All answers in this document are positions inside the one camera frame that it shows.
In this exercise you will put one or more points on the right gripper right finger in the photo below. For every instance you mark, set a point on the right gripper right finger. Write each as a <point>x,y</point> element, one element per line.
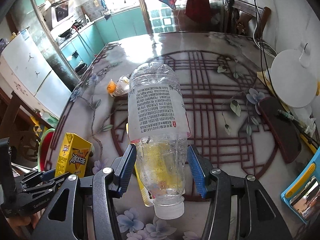
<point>257,217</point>

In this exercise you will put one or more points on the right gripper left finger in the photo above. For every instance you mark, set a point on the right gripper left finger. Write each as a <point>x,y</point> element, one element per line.
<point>65,216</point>

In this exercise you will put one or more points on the yellow juice carton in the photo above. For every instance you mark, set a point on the yellow juice carton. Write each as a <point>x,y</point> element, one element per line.
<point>73,155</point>

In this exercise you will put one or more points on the yellow white medicine box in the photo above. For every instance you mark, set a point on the yellow white medicine box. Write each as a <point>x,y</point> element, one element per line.
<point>146,195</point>

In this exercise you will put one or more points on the clear plastic bottle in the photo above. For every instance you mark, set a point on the clear plastic bottle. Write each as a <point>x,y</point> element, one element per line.
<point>158,127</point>

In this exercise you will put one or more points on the orange snack wrapper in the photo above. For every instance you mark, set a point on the orange snack wrapper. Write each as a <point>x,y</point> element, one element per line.
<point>119,88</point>

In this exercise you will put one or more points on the green red trash bin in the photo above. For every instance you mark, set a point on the green red trash bin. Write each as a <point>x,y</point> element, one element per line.
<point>43,148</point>

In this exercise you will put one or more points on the black kitchen trash bin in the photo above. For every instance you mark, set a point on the black kitchen trash bin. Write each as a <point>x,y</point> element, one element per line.
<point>81,68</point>

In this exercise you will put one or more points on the teal kitchen cabinets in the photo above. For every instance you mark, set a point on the teal kitchen cabinets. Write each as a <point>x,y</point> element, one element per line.
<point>120,25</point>

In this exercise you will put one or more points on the person's left hand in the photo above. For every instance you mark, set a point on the person's left hand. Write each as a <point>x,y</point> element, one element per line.
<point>18,222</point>

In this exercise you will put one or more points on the dark wooden chair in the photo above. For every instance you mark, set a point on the dark wooden chair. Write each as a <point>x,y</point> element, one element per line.
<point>24,127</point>

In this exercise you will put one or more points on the dark red phone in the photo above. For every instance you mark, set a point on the dark red phone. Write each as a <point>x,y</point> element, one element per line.
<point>281,127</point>

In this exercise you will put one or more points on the floral tablecloth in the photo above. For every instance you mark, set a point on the floral tablecloth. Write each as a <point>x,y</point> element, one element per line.
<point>215,71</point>

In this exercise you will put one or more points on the white refrigerator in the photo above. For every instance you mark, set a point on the white refrigerator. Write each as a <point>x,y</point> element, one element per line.
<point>26,72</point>

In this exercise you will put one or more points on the black wok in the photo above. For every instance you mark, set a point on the black wok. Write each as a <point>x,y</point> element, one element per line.
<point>67,33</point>

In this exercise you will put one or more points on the red mop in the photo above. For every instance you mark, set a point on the red mop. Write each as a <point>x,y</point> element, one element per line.
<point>86,45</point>

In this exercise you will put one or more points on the wooden chair by wall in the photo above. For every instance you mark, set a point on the wooden chair by wall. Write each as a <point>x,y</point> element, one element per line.
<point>238,14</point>

